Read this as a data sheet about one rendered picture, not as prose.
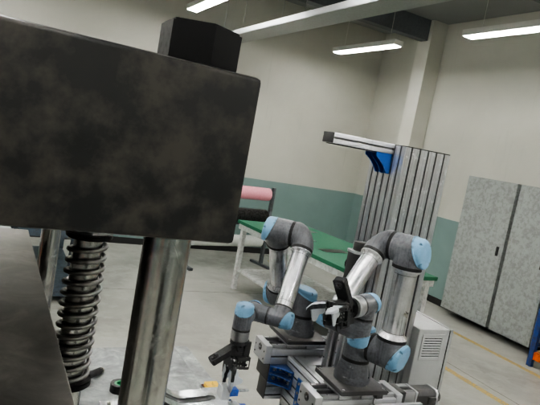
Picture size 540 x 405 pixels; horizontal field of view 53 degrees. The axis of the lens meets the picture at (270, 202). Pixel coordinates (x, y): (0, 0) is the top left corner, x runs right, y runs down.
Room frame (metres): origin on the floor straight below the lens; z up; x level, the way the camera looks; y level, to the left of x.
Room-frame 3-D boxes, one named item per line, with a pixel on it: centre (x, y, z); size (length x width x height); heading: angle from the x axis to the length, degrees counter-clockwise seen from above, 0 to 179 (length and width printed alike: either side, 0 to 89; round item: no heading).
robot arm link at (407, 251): (2.08, -0.57, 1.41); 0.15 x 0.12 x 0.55; 51
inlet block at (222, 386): (2.13, 0.01, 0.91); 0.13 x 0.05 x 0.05; 119
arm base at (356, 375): (2.16, -0.46, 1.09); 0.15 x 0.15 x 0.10
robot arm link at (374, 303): (1.87, -0.40, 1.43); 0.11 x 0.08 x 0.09; 140
